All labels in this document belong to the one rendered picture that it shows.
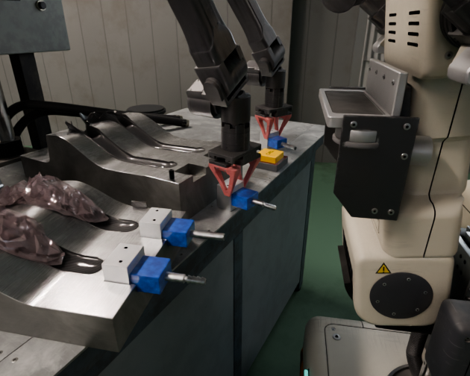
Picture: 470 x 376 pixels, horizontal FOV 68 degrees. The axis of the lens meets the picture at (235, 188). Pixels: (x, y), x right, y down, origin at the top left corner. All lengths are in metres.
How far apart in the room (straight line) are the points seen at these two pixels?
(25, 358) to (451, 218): 0.62
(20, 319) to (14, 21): 1.11
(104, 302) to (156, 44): 3.03
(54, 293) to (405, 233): 0.52
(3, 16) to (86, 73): 2.31
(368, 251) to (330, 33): 2.63
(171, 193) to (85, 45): 3.07
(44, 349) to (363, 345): 0.93
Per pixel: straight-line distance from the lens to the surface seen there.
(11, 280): 0.53
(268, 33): 1.01
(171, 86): 3.38
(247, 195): 0.72
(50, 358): 0.51
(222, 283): 0.91
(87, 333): 0.49
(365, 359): 1.19
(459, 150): 0.65
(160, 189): 0.70
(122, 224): 0.63
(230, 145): 0.68
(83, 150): 0.84
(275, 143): 1.09
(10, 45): 1.45
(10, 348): 0.55
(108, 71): 3.60
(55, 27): 1.55
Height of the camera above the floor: 1.16
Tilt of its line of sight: 25 degrees down
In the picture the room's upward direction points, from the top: straight up
